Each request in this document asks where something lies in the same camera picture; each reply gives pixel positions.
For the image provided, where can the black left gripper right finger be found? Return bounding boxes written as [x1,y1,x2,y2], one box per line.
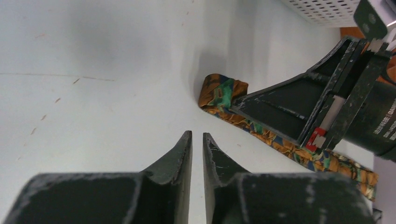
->
[203,133,374,224]

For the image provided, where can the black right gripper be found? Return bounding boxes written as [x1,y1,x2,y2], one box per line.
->
[231,36,396,161]

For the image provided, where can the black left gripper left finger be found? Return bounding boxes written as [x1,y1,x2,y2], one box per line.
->
[4,131,192,224]

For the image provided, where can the dark floral patterned tie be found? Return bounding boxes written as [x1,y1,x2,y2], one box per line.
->
[198,74,379,202]

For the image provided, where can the orange compartment tray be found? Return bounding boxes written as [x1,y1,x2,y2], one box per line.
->
[339,26,396,85]

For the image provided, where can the white plastic mesh basket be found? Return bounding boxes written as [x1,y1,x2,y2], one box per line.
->
[281,0,359,28]

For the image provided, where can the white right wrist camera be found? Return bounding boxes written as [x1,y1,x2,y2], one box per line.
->
[353,0,396,39]

